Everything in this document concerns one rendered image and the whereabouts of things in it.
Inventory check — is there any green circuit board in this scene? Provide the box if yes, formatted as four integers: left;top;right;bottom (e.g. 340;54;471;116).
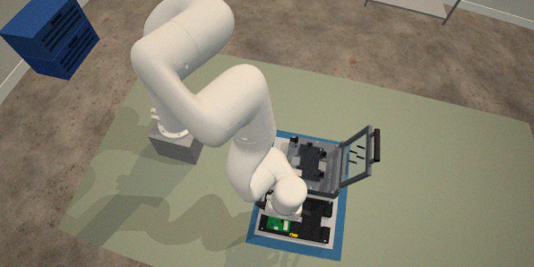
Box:
266;217;291;233

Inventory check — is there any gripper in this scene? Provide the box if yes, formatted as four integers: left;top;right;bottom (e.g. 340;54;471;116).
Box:
255;200;310;221

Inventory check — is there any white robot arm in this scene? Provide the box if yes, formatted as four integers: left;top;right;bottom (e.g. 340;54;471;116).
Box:
131;0;307;217

